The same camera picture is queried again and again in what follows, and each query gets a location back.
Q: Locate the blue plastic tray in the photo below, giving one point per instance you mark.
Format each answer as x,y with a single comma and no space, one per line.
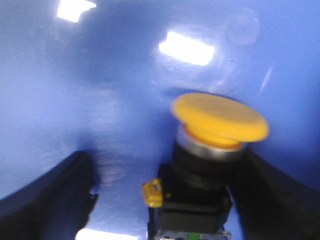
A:
105,84

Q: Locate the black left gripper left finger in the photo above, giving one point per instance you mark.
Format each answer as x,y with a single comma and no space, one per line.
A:
56,206

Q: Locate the yellow mushroom push button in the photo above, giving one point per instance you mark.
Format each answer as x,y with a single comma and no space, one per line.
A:
189,199

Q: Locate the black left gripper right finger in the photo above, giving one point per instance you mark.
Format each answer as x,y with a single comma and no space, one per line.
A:
271,204

